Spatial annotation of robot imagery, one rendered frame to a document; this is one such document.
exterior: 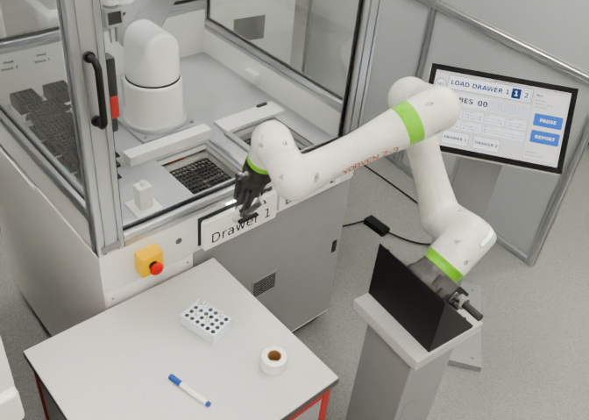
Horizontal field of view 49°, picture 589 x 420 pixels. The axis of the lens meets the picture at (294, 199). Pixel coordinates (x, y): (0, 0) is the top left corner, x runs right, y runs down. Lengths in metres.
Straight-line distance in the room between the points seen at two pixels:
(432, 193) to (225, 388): 0.82
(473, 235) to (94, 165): 1.04
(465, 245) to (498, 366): 1.20
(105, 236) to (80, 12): 0.62
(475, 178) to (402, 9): 1.41
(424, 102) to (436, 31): 1.87
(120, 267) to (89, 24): 0.73
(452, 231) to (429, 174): 0.19
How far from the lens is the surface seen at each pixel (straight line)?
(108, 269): 1.88
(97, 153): 1.64
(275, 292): 2.50
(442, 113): 1.70
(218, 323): 1.85
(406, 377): 2.04
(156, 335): 1.87
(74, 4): 1.47
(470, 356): 2.94
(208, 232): 1.98
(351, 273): 3.18
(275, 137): 1.65
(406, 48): 3.72
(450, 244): 1.88
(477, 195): 2.61
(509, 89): 2.44
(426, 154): 1.92
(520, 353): 3.09
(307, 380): 1.78
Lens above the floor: 2.19
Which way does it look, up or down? 38 degrees down
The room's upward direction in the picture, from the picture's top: 6 degrees clockwise
